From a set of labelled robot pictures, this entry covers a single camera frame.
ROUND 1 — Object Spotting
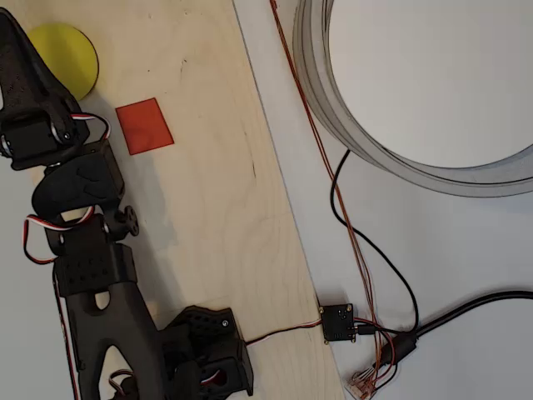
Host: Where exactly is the small black controller board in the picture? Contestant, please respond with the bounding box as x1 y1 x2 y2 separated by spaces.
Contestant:
318 302 359 345

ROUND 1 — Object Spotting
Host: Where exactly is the thin black cable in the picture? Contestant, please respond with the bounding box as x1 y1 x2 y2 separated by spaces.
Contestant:
330 148 421 337

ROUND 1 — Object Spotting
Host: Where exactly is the wrist servo cable loop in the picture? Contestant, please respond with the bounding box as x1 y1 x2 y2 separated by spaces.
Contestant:
22 207 97 263

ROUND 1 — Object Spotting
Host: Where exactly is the large grey round container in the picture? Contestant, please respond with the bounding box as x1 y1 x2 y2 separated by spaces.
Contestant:
292 0 533 198

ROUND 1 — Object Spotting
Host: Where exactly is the thin orange wire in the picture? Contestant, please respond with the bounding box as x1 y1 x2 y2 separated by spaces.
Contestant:
272 0 386 378
269 0 382 376

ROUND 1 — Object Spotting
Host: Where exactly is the gripper servo cable loop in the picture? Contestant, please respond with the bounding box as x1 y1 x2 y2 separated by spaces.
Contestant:
70 112 113 143

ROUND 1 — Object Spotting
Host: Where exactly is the clear wire connector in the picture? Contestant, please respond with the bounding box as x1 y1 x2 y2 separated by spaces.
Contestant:
344 368 379 400

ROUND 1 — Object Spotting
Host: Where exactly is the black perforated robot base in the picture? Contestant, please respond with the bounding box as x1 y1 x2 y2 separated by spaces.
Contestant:
157 305 255 398

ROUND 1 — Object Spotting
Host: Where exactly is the light plywood board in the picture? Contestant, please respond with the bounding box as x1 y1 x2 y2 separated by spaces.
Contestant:
0 0 346 400

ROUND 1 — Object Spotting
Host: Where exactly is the thick black power cable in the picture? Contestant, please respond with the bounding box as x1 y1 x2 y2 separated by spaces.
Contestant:
416 293 533 337
382 290 533 368

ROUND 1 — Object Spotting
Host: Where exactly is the yellow round sponge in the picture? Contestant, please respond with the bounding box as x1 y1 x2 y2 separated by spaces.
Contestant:
27 21 100 103

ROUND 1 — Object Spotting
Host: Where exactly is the red white black base cable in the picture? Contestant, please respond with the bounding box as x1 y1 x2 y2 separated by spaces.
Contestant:
243 318 324 347

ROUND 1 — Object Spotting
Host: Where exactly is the red square plate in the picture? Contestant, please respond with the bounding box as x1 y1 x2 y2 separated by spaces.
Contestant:
115 97 175 156

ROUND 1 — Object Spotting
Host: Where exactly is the servo cable along arm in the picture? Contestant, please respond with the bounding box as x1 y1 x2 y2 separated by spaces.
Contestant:
52 266 81 400

